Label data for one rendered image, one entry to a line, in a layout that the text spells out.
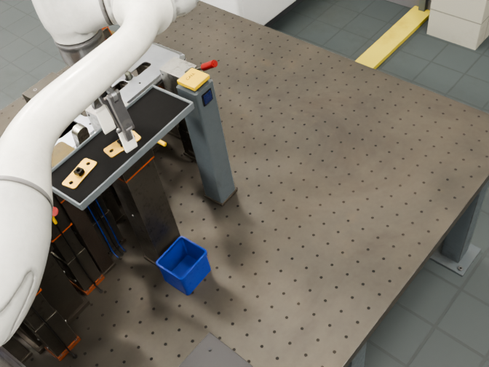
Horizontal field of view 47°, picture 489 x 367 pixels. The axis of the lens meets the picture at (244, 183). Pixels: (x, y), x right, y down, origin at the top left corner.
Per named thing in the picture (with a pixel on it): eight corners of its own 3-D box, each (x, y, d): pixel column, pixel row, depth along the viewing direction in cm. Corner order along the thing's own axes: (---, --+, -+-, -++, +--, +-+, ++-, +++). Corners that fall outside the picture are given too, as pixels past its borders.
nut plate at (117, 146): (132, 130, 129) (131, 127, 129) (142, 138, 127) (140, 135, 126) (102, 150, 126) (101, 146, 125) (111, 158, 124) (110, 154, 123)
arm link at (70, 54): (84, 12, 108) (94, 38, 113) (44, 33, 105) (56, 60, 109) (109, 28, 103) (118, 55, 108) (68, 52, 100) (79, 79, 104)
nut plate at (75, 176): (85, 158, 125) (83, 154, 124) (98, 162, 124) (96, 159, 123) (61, 184, 121) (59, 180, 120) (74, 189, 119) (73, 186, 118)
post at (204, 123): (219, 180, 178) (193, 70, 145) (237, 190, 174) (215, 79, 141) (204, 196, 174) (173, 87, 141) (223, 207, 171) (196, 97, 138)
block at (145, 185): (167, 234, 166) (124, 125, 133) (186, 246, 163) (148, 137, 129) (144, 258, 162) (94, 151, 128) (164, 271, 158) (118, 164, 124)
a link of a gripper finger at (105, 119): (95, 112, 122) (94, 110, 122) (105, 135, 127) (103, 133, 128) (107, 105, 123) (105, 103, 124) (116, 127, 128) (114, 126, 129)
